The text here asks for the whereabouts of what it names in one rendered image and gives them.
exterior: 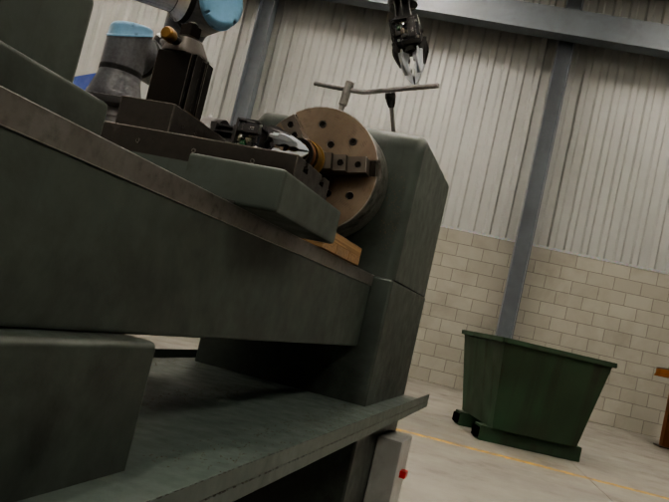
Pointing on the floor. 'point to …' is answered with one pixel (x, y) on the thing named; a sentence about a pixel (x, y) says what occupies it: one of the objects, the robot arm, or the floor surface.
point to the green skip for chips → (529, 394)
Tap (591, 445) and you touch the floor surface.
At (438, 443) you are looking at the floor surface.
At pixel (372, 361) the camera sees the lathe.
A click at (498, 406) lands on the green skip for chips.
